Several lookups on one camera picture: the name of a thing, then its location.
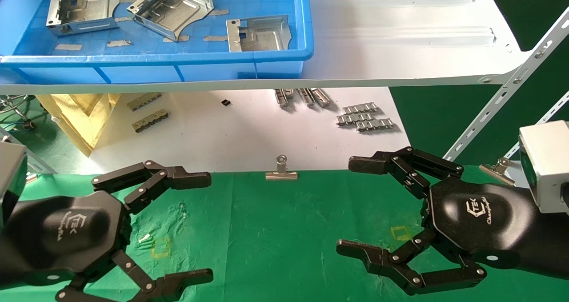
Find blue plastic bin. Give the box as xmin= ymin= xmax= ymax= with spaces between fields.
xmin=0 ymin=0 xmax=314 ymax=85

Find dark left wrist camera box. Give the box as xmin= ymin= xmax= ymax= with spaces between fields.
xmin=0 ymin=141 xmax=28 ymax=231

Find yellow woven bag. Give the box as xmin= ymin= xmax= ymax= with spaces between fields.
xmin=36 ymin=93 xmax=121 ymax=157

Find loose cable bundle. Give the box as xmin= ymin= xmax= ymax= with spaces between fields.
xmin=0 ymin=94 xmax=37 ymax=131

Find green table cloth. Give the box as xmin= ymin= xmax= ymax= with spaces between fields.
xmin=0 ymin=166 xmax=569 ymax=302

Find silver notched metal strip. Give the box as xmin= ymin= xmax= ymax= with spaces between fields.
xmin=356 ymin=118 xmax=395 ymax=133
xmin=336 ymin=112 xmax=374 ymax=127
xmin=342 ymin=102 xmax=378 ymax=115

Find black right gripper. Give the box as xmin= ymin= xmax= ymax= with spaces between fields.
xmin=336 ymin=146 xmax=569 ymax=296

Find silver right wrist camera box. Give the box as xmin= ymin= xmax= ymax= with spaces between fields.
xmin=518 ymin=120 xmax=569 ymax=214

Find bent sheet metal bracket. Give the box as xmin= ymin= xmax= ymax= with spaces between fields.
xmin=226 ymin=15 xmax=293 ymax=52
xmin=127 ymin=0 xmax=214 ymax=42
xmin=46 ymin=0 xmax=120 ymax=37

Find white metal shelf board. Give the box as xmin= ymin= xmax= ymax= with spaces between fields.
xmin=0 ymin=0 xmax=532 ymax=95

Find brown notched metal strip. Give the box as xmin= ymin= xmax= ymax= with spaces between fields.
xmin=132 ymin=109 xmax=170 ymax=133

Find grey strip component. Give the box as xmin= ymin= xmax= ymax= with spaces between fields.
xmin=127 ymin=92 xmax=163 ymax=112

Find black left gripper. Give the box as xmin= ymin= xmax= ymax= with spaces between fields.
xmin=0 ymin=160 xmax=214 ymax=302

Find perforated white shelf upright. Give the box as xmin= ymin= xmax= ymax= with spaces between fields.
xmin=505 ymin=89 xmax=569 ymax=160
xmin=442 ymin=6 xmax=569 ymax=162
xmin=0 ymin=126 xmax=58 ymax=174

